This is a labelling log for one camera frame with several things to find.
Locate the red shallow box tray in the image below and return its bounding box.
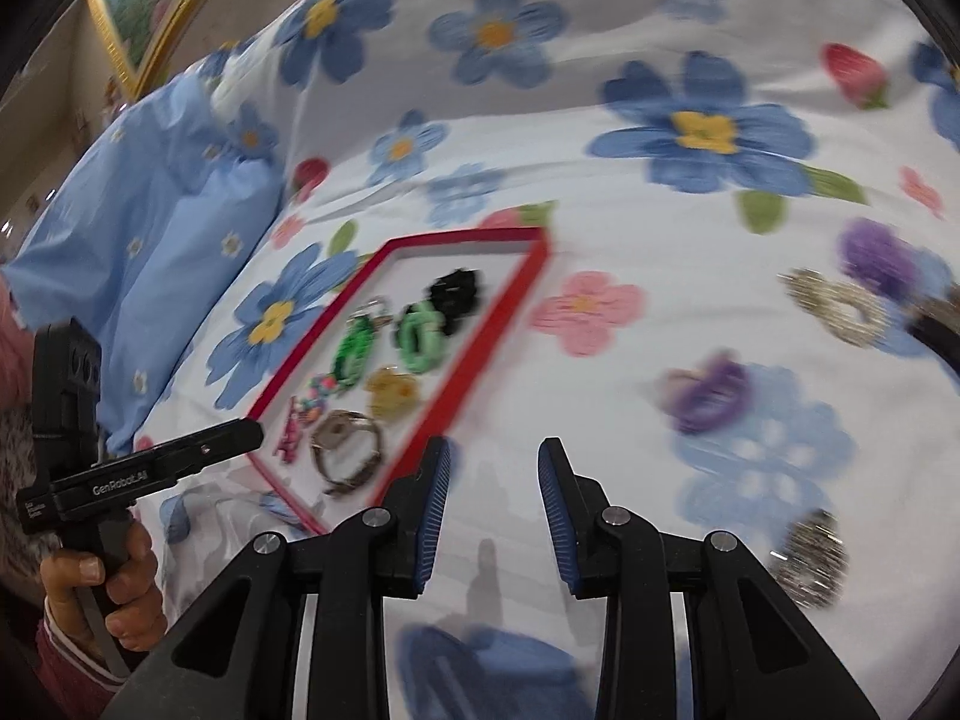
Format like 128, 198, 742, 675
246, 226, 554, 537

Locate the pink hair clip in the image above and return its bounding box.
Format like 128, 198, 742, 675
271, 412, 312, 466

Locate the blue floral bedsheet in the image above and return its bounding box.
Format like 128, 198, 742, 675
135, 0, 960, 720

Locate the purple hair claw clip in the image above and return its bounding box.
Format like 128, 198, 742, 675
660, 356, 751, 432

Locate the purple flower scrunchie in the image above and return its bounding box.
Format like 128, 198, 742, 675
838, 219, 920, 293

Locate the gold framed picture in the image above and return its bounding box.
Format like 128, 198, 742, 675
86, 0, 241, 98

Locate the black scrunchie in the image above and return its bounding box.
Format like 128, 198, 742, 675
427, 266, 490, 335

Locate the brown bangle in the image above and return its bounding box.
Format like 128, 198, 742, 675
311, 411, 385, 497

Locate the light green spiral hair tie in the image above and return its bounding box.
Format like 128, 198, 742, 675
396, 301, 451, 374

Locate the light blue pillow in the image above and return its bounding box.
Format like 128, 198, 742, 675
4, 75, 290, 458

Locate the silver chain tassel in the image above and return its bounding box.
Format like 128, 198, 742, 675
769, 510, 848, 608

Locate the pearl hair clip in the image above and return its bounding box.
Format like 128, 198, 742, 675
780, 268, 890, 350

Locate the dark claw hair clip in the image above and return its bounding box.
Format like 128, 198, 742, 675
907, 300, 960, 383

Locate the yellow flower hair clip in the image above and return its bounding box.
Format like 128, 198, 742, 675
366, 366, 421, 419

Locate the colourful bead bracelet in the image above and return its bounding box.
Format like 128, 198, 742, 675
289, 373, 338, 425

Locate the person's patterned clothing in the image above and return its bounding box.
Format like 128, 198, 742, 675
0, 270, 53, 601

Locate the green braided bracelet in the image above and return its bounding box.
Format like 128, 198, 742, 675
330, 298, 395, 391

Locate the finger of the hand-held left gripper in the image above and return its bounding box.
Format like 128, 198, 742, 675
146, 418, 265, 485

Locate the person's left hand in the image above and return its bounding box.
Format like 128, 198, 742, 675
39, 521, 164, 653

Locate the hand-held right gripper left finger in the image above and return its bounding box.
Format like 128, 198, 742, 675
101, 435, 452, 720

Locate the person's left forearm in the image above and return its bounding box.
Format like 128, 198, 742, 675
30, 600, 143, 720

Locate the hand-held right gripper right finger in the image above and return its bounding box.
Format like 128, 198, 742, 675
537, 436, 882, 720

